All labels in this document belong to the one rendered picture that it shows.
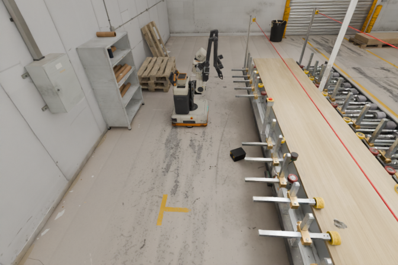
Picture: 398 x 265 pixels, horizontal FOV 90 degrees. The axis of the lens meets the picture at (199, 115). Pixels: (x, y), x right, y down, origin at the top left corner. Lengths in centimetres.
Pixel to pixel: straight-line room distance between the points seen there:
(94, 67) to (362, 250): 356
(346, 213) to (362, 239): 18
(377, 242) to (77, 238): 279
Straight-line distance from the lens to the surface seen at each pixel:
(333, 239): 177
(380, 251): 197
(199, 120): 362
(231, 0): 920
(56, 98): 283
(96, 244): 286
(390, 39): 966
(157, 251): 262
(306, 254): 205
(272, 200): 177
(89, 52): 342
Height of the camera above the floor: 242
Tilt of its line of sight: 37 degrees down
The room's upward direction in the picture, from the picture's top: 2 degrees counter-clockwise
